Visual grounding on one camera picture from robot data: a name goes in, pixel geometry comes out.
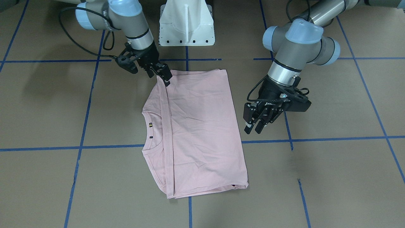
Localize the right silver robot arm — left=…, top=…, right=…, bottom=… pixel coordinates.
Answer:
left=58, top=0, right=172, bottom=86

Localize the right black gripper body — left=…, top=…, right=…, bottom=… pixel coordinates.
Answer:
left=115, top=41, right=160, bottom=78

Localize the pink Snoopy t-shirt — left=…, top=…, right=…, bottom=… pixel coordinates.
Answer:
left=142, top=69, right=249, bottom=199

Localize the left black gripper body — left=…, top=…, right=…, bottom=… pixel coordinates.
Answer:
left=247, top=76, right=312, bottom=113

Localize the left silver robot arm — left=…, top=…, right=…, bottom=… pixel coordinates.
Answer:
left=243, top=0, right=404, bottom=134

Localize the black braided cable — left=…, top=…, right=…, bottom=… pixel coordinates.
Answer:
left=247, top=0, right=312, bottom=103
left=58, top=6, right=127, bottom=60

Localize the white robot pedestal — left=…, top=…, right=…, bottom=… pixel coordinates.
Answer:
left=158, top=0, right=215, bottom=47

